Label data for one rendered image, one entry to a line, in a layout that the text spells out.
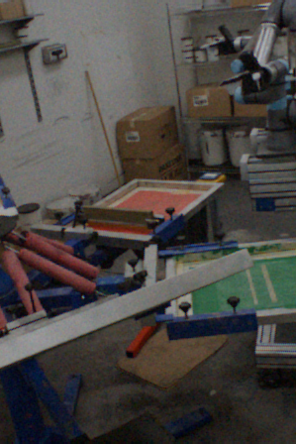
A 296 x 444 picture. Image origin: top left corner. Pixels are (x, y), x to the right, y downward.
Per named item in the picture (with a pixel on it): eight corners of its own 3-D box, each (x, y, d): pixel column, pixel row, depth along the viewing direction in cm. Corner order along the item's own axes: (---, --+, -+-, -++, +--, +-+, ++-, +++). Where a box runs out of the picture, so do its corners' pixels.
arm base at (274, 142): (299, 140, 288) (298, 120, 284) (298, 149, 274) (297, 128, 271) (266, 143, 292) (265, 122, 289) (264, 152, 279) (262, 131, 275)
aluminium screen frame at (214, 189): (136, 184, 362) (135, 178, 361) (225, 189, 331) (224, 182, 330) (50, 238, 303) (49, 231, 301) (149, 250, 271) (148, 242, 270)
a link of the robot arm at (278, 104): (266, 106, 255) (264, 80, 251) (290, 106, 248) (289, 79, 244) (256, 111, 250) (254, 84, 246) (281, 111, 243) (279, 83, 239)
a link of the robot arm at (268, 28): (260, -5, 262) (229, 96, 252) (284, -7, 255) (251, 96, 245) (271, 12, 271) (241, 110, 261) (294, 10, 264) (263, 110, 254)
